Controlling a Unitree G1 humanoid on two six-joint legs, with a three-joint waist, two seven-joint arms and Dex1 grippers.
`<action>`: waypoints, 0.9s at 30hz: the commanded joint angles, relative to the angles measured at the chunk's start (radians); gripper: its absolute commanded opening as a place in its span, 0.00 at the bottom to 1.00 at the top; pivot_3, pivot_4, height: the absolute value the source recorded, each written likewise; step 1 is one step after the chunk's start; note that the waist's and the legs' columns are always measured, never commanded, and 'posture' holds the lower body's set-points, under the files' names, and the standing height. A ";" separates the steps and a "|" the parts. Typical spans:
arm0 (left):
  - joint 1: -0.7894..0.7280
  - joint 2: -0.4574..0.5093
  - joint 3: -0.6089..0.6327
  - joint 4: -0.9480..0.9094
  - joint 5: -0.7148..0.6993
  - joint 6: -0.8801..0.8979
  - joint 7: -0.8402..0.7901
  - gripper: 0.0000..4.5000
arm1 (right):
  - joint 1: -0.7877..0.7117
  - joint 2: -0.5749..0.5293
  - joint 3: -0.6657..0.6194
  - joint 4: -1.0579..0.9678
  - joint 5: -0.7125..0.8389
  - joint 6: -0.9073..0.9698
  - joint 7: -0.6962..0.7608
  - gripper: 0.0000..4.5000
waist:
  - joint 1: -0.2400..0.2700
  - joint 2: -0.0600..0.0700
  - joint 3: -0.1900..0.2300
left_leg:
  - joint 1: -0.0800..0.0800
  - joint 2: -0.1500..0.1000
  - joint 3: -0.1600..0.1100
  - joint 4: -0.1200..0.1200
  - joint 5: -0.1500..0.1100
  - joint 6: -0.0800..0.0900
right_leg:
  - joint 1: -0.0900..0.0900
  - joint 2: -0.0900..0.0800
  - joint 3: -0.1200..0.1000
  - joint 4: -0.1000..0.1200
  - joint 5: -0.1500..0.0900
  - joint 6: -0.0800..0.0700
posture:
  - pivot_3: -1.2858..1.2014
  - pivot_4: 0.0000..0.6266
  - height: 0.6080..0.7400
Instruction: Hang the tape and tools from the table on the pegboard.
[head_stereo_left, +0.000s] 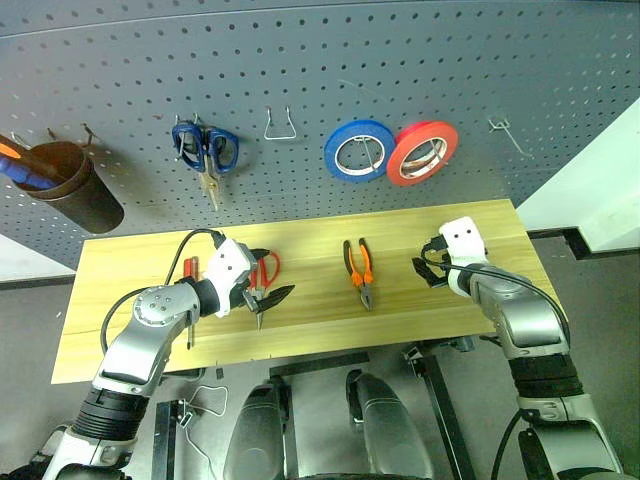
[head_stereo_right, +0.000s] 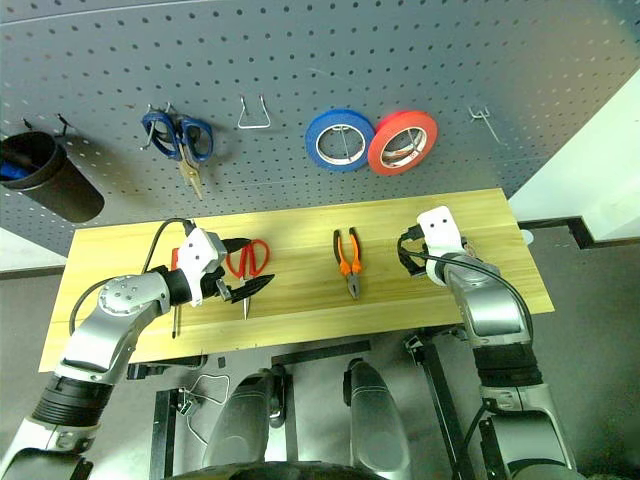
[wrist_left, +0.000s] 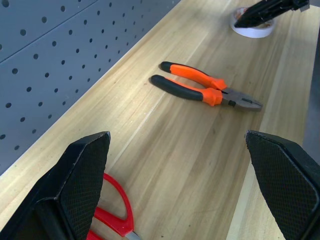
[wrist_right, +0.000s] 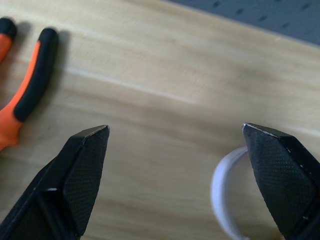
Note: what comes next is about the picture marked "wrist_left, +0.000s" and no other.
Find orange black handled pliers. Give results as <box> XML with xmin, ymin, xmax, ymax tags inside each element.
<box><xmin>150</xmin><ymin>61</ymin><xmax>264</xmax><ymax>113</ymax></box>

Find white tape roll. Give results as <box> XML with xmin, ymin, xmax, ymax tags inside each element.
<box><xmin>230</xmin><ymin>7</ymin><xmax>276</xmax><ymax>39</ymax></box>

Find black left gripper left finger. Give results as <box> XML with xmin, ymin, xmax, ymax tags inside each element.
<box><xmin>0</xmin><ymin>130</ymin><xmax>112</xmax><ymax>240</ymax></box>

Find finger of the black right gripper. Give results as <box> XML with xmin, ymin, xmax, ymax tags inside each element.
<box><xmin>245</xmin><ymin>0</ymin><xmax>298</xmax><ymax>16</ymax></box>
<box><xmin>233</xmin><ymin>4</ymin><xmax>301</xmax><ymax>29</ymax></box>

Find grey perforated pegboard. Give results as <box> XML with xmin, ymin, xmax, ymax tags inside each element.
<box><xmin>0</xmin><ymin>0</ymin><xmax>181</xmax><ymax>177</ymax></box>

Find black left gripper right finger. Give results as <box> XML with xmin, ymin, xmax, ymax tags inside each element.
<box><xmin>244</xmin><ymin>129</ymin><xmax>320</xmax><ymax>240</ymax></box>

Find red handled scissors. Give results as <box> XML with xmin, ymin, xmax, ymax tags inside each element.
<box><xmin>86</xmin><ymin>172</ymin><xmax>142</xmax><ymax>240</ymax></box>

